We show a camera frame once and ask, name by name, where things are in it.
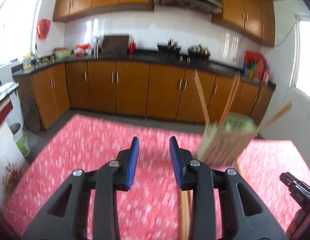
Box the black wok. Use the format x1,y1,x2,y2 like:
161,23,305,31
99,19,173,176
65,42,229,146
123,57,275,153
157,38,181,55

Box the red bag with bottles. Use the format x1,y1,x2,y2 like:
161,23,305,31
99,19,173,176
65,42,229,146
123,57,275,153
243,50,270,86

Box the upper wooden cabinets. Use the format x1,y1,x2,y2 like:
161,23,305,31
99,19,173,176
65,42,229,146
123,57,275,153
53,0,275,47

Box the red plastic bag on wall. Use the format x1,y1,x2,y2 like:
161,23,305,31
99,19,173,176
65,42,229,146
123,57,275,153
37,19,52,40

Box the red bottle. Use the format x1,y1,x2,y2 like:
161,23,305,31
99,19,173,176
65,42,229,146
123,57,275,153
129,38,136,54

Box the dark cutting board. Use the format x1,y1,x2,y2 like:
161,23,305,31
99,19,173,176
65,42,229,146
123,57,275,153
101,35,130,54

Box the wooden cabinets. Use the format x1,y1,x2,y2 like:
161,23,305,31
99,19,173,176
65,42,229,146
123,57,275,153
13,60,276,131
53,0,275,47

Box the yellow dish soap bottle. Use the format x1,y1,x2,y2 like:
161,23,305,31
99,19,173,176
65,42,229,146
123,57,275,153
22,54,32,70

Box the bamboo chopstick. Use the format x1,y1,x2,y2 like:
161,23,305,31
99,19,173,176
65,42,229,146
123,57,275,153
218,72,241,129
257,100,292,131
180,191,189,240
194,70,210,132

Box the white bucket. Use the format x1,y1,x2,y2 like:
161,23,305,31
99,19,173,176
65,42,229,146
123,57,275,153
9,123,31,157

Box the lower wooden cabinets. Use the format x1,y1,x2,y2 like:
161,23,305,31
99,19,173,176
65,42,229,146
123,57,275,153
13,60,276,131

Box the green bowl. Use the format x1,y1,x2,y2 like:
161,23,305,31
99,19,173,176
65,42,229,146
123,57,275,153
54,48,72,59

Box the beige perforated utensil holder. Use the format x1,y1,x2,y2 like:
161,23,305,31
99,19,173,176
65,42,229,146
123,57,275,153
196,112,258,167

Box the red floral tablecloth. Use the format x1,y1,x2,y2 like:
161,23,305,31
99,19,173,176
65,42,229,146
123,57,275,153
4,114,310,239

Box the black lidded pot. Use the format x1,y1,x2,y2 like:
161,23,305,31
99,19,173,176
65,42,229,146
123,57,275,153
188,43,210,58

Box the red snack package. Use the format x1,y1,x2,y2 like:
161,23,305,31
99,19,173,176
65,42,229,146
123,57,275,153
74,44,92,57

